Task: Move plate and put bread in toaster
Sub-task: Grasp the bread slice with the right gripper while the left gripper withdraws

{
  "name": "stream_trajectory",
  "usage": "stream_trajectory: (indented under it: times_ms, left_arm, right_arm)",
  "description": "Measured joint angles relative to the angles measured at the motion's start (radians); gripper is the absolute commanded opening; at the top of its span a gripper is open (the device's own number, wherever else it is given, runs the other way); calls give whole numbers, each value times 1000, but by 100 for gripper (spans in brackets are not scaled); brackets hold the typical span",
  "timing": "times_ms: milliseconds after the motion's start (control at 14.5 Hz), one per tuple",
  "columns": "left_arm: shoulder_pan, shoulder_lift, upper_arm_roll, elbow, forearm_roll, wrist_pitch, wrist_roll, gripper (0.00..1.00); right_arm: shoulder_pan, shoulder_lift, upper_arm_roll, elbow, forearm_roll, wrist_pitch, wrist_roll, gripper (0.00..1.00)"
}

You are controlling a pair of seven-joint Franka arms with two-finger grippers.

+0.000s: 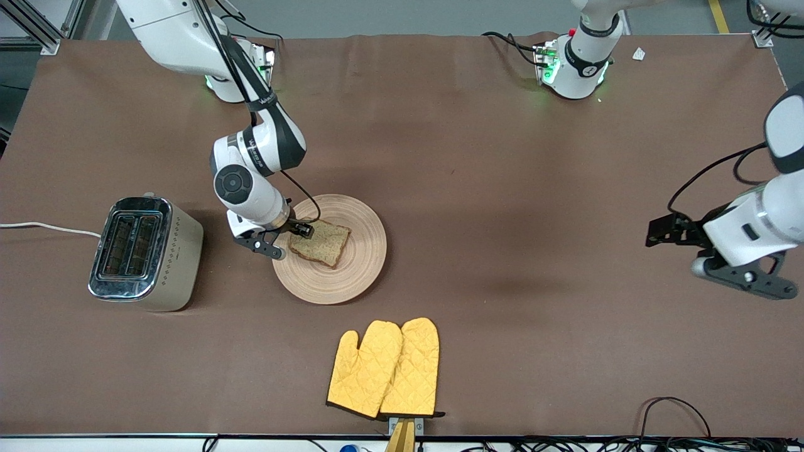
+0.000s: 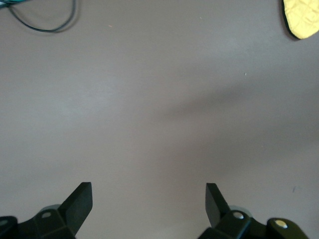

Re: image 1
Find brown bread slice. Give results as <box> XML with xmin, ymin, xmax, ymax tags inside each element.
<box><xmin>288</xmin><ymin>219</ymin><xmax>352</xmax><ymax>270</ymax></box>

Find round wooden plate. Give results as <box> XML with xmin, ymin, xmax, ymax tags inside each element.
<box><xmin>271</xmin><ymin>193</ymin><xmax>388</xmax><ymax>306</ymax></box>

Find beige chrome two-slot toaster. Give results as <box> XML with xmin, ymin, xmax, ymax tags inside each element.
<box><xmin>87</xmin><ymin>191</ymin><xmax>205</xmax><ymax>313</ymax></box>

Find yellow quilted oven mitt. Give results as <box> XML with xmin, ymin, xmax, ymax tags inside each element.
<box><xmin>326</xmin><ymin>320</ymin><xmax>403</xmax><ymax>420</ymax></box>
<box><xmin>379</xmin><ymin>317</ymin><xmax>446</xmax><ymax>419</ymax></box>

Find brown table cover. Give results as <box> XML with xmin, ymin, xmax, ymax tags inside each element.
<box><xmin>0</xmin><ymin>31</ymin><xmax>804</xmax><ymax>438</ymax></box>

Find black looped cable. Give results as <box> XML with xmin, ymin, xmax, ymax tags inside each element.
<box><xmin>639</xmin><ymin>396</ymin><xmax>712</xmax><ymax>440</ymax></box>

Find white toaster power cable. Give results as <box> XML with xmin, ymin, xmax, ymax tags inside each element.
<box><xmin>0</xmin><ymin>222</ymin><xmax>103</xmax><ymax>240</ymax></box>

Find black right base cable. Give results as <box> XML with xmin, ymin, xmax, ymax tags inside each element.
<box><xmin>220</xmin><ymin>13</ymin><xmax>283</xmax><ymax>50</ymax></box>

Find black base cable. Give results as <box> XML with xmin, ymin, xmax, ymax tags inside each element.
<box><xmin>220</xmin><ymin>13</ymin><xmax>283</xmax><ymax>50</ymax></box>
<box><xmin>482</xmin><ymin>31</ymin><xmax>545</xmax><ymax>67</ymax></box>

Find black cable bundle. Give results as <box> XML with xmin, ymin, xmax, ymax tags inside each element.
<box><xmin>462</xmin><ymin>436</ymin><xmax>804</xmax><ymax>452</ymax></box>

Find black left base cable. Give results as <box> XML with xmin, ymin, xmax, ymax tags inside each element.
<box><xmin>482</xmin><ymin>31</ymin><xmax>545</xmax><ymax>67</ymax></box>

